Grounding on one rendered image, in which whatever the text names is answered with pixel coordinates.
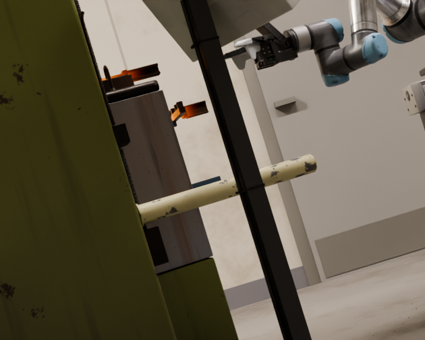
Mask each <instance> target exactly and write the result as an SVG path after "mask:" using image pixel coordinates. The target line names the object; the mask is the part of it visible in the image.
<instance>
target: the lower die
mask: <svg viewBox="0 0 425 340"><path fill-rule="evenodd" d="M111 80H112V83H113V86H114V88H115V89H116V90H118V89H121V88H125V87H128V86H133V85H134V81H133V78H132V75H131V74H130V75H124V76H118V77H115V78H111ZM103 86H104V88H105V92H110V91H111V87H110V83H109V80H103Z"/></svg>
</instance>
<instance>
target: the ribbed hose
mask: <svg viewBox="0 0 425 340"><path fill-rule="evenodd" d="M78 2H79V1H78V0H74V3H75V5H76V9H77V12H78V16H79V19H80V14H81V9H80V5H79V3H78ZM85 28H86V26H85ZM86 33H87V36H88V40H89V43H90V47H91V49H92V54H93V56H94V52H93V48H92V44H91V41H90V38H89V35H88V32H87V28H86ZM94 60H95V63H96V59H95V56H94ZM97 66H98V65H97V63H96V67H97ZM97 70H98V73H99V72H100V71H99V69H98V67H97ZM100 74H101V73H99V76H100V79H101V75H100ZM101 82H102V85H103V81H102V79H101ZM103 88H104V86H103ZM104 91H105V88H104ZM105 93H106V92H105ZM119 151H120V154H121V158H122V161H123V165H124V167H125V172H126V174H127V178H128V181H129V183H130V187H131V190H132V194H133V197H134V201H135V203H136V204H138V205H139V200H138V198H137V194H136V191H135V186H134V184H133V181H132V177H131V175H130V174H131V173H130V171H129V169H128V168H129V167H128V165H127V161H126V158H125V155H124V150H123V148H122V147H121V148H119ZM143 230H144V234H145V237H146V241H147V243H148V247H149V250H150V254H151V256H152V261H153V263H154V266H158V265H161V264H165V263H167V262H169V259H168V256H167V253H166V249H165V246H164V243H163V239H162V237H161V232H160V230H159V227H158V226H156V227H152V228H150V229H147V228H146V224H144V226H143Z"/></svg>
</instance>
